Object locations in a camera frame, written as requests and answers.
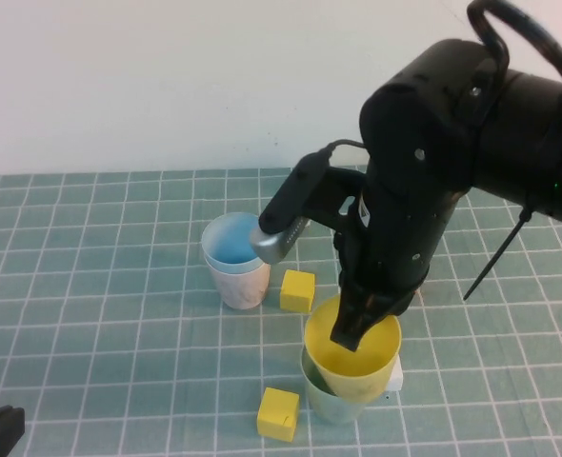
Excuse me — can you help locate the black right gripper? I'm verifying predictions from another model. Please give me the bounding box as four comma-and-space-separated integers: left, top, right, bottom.
331, 185, 471, 353

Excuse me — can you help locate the yellow plastic cup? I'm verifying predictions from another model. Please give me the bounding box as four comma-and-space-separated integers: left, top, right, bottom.
303, 294, 402, 406

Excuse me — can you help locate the green plastic cup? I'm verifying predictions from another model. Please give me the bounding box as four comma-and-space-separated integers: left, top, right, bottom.
300, 347, 387, 425

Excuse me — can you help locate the light blue plastic cup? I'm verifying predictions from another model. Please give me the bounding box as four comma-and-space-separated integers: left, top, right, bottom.
200, 212, 272, 277

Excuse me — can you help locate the white foam cube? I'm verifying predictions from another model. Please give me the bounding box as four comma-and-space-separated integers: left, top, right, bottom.
384, 354, 405, 392

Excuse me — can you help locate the black zip tie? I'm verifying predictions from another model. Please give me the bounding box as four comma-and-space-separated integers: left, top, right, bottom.
462, 209, 534, 302

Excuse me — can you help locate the pink plastic cup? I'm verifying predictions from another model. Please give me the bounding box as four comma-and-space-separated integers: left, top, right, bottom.
208, 259, 271, 311

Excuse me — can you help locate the yellow foam cube with crack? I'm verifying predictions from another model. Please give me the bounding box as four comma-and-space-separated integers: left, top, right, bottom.
257, 387, 301, 442

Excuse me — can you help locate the green checked tablecloth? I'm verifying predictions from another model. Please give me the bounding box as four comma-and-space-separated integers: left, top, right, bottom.
0, 164, 562, 457

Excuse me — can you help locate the black right camera mount bracket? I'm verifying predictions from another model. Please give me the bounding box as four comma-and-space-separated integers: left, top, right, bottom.
304, 166, 369, 229

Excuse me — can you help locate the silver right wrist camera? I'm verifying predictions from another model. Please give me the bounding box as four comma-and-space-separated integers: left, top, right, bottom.
250, 147, 334, 264

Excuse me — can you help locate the black right camera cable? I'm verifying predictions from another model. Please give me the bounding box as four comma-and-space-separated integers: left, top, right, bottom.
326, 138, 369, 161

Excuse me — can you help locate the thick black arm cable loop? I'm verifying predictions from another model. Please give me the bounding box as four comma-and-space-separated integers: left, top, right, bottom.
466, 0, 562, 96

